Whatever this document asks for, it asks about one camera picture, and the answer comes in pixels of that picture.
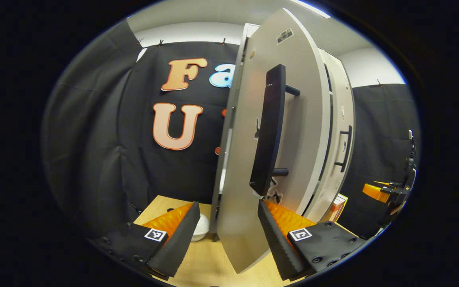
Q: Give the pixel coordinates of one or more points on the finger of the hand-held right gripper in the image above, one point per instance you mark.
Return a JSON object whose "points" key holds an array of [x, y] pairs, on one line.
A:
{"points": [[375, 191]]}

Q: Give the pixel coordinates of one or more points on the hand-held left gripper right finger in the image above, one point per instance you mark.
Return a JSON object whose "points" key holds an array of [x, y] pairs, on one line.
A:
{"points": [[273, 239]]}

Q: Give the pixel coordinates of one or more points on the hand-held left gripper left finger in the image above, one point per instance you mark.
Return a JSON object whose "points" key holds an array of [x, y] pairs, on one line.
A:
{"points": [[181, 239]]}

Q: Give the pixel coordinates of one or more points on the white and grey shoe cabinet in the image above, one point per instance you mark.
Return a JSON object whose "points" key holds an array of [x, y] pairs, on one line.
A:
{"points": [[222, 167]]}

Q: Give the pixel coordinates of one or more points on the white cabinet door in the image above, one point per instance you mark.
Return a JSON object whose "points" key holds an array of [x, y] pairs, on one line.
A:
{"points": [[339, 103], [305, 119]]}

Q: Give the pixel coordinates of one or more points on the white plastic tub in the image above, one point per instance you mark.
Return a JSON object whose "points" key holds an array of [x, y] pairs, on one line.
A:
{"points": [[201, 229]]}

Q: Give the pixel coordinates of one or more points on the orange cardboard box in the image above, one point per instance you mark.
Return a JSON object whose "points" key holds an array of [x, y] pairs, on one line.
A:
{"points": [[337, 207]]}

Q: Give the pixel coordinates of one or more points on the black backdrop cloth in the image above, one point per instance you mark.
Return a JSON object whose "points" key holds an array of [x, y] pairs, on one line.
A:
{"points": [[381, 127], [102, 139]]}

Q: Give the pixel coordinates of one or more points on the ceiling light panel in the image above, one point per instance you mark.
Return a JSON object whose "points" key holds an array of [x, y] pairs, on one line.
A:
{"points": [[313, 8]]}

